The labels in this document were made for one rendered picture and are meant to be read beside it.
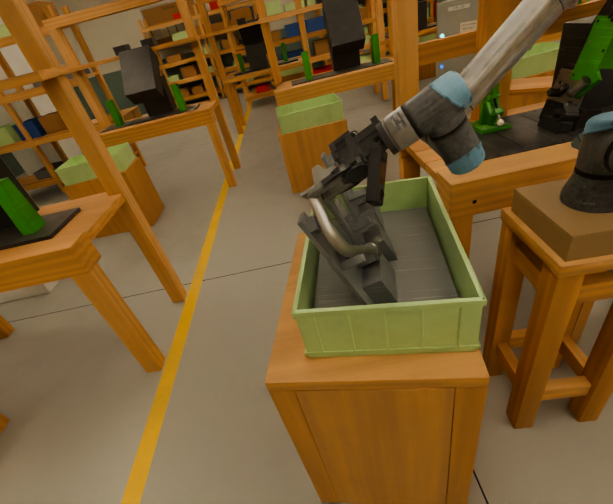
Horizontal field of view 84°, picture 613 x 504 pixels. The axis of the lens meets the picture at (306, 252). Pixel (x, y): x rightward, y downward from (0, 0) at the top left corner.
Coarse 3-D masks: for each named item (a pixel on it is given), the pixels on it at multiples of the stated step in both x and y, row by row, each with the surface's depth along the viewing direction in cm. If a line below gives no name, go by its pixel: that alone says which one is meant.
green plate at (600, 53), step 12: (600, 24) 123; (612, 24) 119; (588, 36) 128; (600, 36) 123; (612, 36) 119; (588, 48) 128; (600, 48) 123; (612, 48) 122; (588, 60) 128; (600, 60) 123; (612, 60) 124; (576, 72) 133; (588, 72) 128
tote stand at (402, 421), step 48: (288, 288) 111; (288, 336) 95; (288, 384) 83; (336, 384) 81; (384, 384) 79; (432, 384) 77; (480, 384) 75; (288, 432) 98; (336, 432) 95; (384, 432) 92; (432, 432) 90; (336, 480) 115; (384, 480) 111; (432, 480) 107
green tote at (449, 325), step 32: (384, 192) 122; (416, 192) 121; (448, 224) 93; (448, 256) 96; (480, 288) 72; (320, 320) 78; (352, 320) 77; (384, 320) 76; (416, 320) 75; (448, 320) 74; (480, 320) 74; (320, 352) 85; (352, 352) 84; (384, 352) 83; (416, 352) 82
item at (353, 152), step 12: (372, 120) 69; (348, 132) 70; (360, 132) 72; (372, 132) 69; (384, 132) 66; (336, 144) 72; (348, 144) 70; (360, 144) 70; (372, 144) 69; (384, 144) 68; (336, 156) 71; (348, 156) 70; (360, 156) 69; (360, 168) 70; (360, 180) 75
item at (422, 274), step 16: (416, 208) 124; (336, 224) 126; (384, 224) 120; (400, 224) 117; (416, 224) 115; (432, 224) 114; (400, 240) 110; (416, 240) 108; (432, 240) 107; (320, 256) 112; (400, 256) 103; (416, 256) 102; (432, 256) 100; (320, 272) 105; (400, 272) 98; (416, 272) 96; (432, 272) 95; (448, 272) 94; (320, 288) 99; (336, 288) 98; (400, 288) 93; (416, 288) 91; (432, 288) 90; (448, 288) 89; (320, 304) 94; (336, 304) 93; (352, 304) 91
